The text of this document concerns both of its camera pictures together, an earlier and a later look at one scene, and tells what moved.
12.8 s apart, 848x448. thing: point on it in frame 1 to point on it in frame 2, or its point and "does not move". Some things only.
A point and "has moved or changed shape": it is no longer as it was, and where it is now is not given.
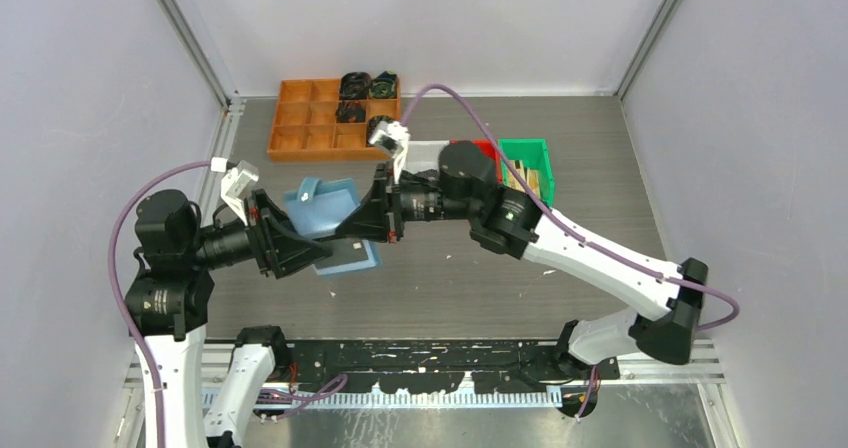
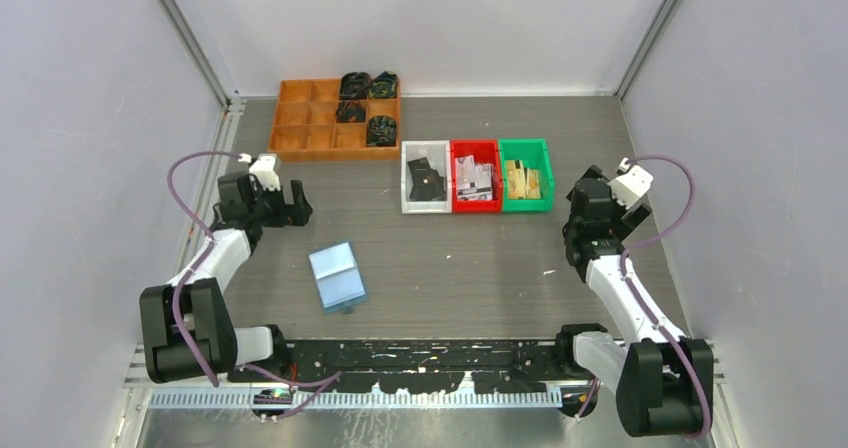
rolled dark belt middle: [350, 111] does not move
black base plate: [440, 365] does not move
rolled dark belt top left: [355, 86] does not move
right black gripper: [372, 219] to [630, 221]
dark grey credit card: [344, 250] has moved or changed shape
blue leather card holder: [318, 208] to [337, 278]
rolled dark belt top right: [383, 86] does not move
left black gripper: [274, 239] to [290, 215]
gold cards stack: [531, 176] does not move
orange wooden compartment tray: [305, 127] does not move
